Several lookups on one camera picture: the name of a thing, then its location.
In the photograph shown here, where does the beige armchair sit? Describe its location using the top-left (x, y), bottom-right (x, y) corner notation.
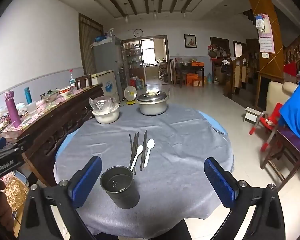
top-left (266, 81), bottom-right (300, 120)

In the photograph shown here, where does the wooden pillar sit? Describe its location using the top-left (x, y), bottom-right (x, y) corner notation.
top-left (242, 0), bottom-right (284, 80)

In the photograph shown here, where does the aluminium pot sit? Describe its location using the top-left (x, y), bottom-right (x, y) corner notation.
top-left (139, 101), bottom-right (168, 116)

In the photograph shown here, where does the glass-lidded bowl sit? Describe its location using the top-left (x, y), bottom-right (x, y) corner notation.
top-left (44, 89), bottom-right (59, 102)

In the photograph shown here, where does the dark wooden chair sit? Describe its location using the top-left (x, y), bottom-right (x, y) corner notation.
top-left (260, 126), bottom-right (300, 184)

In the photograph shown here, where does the brown curtain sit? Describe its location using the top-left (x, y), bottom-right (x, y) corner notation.
top-left (78, 13), bottom-right (104, 74)

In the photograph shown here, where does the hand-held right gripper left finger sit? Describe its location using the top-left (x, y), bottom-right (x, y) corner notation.
top-left (17, 156), bottom-right (102, 240)

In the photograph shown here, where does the white chest freezer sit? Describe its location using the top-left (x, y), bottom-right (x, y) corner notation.
top-left (90, 70), bottom-right (119, 103)

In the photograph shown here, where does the red patterned bowl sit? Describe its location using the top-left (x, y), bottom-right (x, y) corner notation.
top-left (57, 86), bottom-right (74, 98)

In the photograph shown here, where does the pink checkered table runner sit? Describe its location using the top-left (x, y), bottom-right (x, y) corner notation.
top-left (0, 87), bottom-right (95, 133)

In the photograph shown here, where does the white plastic spoon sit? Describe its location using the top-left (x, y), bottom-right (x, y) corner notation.
top-left (144, 139), bottom-right (155, 168)
top-left (129, 145), bottom-right (143, 172)

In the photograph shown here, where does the blue table cover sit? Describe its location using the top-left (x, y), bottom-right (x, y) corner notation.
top-left (55, 110), bottom-right (227, 155)

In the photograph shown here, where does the wooden chair back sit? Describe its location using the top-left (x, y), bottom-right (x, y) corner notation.
top-left (75, 74), bottom-right (92, 89)

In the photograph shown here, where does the white bowl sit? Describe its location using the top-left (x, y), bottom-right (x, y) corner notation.
top-left (92, 102), bottom-right (120, 124)

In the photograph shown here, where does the blue cloth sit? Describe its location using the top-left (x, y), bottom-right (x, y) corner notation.
top-left (279, 80), bottom-right (300, 155)

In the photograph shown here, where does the dark metal cup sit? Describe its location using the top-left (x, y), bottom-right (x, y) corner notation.
top-left (100, 165), bottom-right (140, 209)

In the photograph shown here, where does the small white stool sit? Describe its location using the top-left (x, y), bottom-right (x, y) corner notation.
top-left (244, 107), bottom-right (264, 123)

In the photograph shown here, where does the gold patterned cushion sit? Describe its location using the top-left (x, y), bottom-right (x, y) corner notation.
top-left (0, 171), bottom-right (29, 212)

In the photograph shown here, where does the teal thermos bottle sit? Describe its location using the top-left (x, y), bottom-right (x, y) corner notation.
top-left (24, 87), bottom-right (33, 105)

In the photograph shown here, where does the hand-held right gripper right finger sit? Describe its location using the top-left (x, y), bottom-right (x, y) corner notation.
top-left (204, 157), bottom-right (287, 240)

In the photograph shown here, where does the metal shelving rack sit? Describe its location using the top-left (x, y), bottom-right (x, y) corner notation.
top-left (122, 40), bottom-right (142, 80)

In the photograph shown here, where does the plastic-wrapped bowl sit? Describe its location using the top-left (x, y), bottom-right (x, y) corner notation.
top-left (89, 96), bottom-right (119, 112)

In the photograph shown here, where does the small electric fan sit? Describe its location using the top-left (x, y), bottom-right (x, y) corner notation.
top-left (124, 85), bottom-right (137, 105)

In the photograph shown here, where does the aluminium pot lid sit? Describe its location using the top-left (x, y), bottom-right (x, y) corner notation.
top-left (136, 91), bottom-right (170, 105)

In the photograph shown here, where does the grey tablecloth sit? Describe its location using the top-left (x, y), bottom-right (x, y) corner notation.
top-left (54, 102), bottom-right (234, 238)

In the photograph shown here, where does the orange cardboard box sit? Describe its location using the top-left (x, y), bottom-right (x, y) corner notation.
top-left (186, 73), bottom-right (202, 87)

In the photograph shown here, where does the carved wooden sideboard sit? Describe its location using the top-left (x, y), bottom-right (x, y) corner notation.
top-left (0, 84), bottom-right (104, 188)

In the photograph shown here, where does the grey refrigerator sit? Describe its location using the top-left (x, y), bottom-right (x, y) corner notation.
top-left (91, 35), bottom-right (125, 100)

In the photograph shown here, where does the wall calendar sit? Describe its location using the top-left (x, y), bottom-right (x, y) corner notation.
top-left (259, 14), bottom-right (276, 54)

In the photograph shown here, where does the person's left hand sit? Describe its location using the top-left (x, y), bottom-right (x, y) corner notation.
top-left (0, 180), bottom-right (15, 235)

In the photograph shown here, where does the wooden staircase railing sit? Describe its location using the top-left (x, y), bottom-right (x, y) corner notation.
top-left (224, 34), bottom-right (300, 105)

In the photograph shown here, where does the dark chopstick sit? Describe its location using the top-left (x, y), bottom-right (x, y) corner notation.
top-left (139, 130), bottom-right (146, 172)
top-left (129, 134), bottom-right (134, 168)
top-left (134, 132), bottom-right (140, 175)
top-left (141, 129), bottom-right (148, 171)
top-left (132, 133), bottom-right (137, 175)

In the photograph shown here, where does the framed picture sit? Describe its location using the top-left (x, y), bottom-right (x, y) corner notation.
top-left (184, 34), bottom-right (197, 48)

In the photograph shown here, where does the dark wooden table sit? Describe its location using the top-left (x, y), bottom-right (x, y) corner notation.
top-left (175, 60), bottom-right (205, 88)

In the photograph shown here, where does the purple thermos bottle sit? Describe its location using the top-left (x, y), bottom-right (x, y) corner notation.
top-left (4, 91), bottom-right (22, 128)

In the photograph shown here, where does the red plastic chair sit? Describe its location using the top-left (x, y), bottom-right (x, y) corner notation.
top-left (249, 102), bottom-right (284, 152)

